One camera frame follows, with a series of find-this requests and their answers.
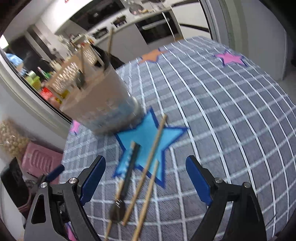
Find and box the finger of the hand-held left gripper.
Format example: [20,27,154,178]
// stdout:
[45,164,65,183]

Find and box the orange star patch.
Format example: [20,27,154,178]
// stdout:
[138,49,168,64]

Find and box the clear bag of dried beans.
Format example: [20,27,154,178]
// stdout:
[0,119,30,158]

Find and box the beige plastic utensil holder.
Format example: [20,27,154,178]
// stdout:
[59,45,141,136]

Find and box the wooden chopstick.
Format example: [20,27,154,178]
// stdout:
[133,161,160,241]
[107,28,114,57]
[80,46,87,78]
[122,114,168,226]
[104,142,136,241]

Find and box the grey checked tablecloth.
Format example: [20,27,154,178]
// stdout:
[59,36,296,241]

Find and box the light blue star patch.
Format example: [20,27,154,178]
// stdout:
[113,107,189,189]

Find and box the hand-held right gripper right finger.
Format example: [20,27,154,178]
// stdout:
[186,155,264,241]

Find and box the small pink star patch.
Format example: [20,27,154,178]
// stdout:
[214,50,248,67]

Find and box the black handled steel spoon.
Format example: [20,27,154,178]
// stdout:
[75,70,88,91]
[110,144,141,223]

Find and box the black range hood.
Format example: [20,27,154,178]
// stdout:
[69,0,126,31]

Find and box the white kitchen counter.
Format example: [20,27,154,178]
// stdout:
[88,9,148,63]

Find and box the red box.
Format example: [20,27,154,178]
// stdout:
[41,88,53,100]

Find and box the large pink star patch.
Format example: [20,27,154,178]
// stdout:
[69,120,81,136]

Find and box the beige flower-cutout storage cart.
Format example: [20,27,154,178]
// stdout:
[45,43,99,99]

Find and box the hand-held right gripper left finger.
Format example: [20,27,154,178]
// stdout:
[23,155,106,241]

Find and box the built-in black oven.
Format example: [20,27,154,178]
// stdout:
[135,11,181,45]

